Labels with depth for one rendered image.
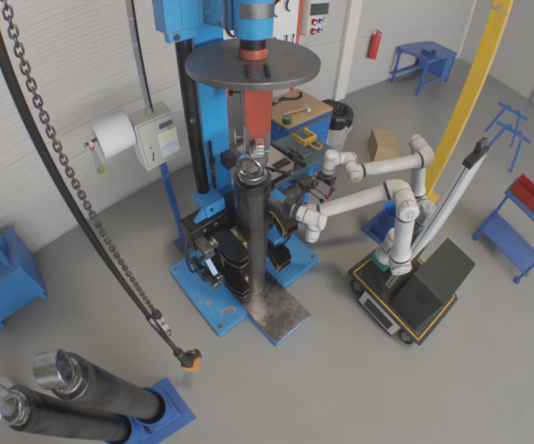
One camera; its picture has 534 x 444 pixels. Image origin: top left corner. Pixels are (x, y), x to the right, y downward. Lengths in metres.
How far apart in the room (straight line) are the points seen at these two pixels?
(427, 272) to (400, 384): 1.08
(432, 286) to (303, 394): 1.35
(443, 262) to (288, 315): 1.37
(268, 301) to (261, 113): 1.88
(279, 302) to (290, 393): 0.80
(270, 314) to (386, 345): 1.13
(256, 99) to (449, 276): 1.94
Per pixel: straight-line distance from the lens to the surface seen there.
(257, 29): 1.25
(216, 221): 2.07
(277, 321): 2.67
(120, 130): 2.10
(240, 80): 1.13
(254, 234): 1.98
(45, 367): 1.27
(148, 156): 2.30
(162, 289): 3.08
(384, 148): 4.34
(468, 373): 3.37
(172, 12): 1.40
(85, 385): 1.37
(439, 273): 2.48
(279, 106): 3.47
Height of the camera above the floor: 2.65
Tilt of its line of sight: 51 degrees down
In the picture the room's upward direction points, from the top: 3 degrees clockwise
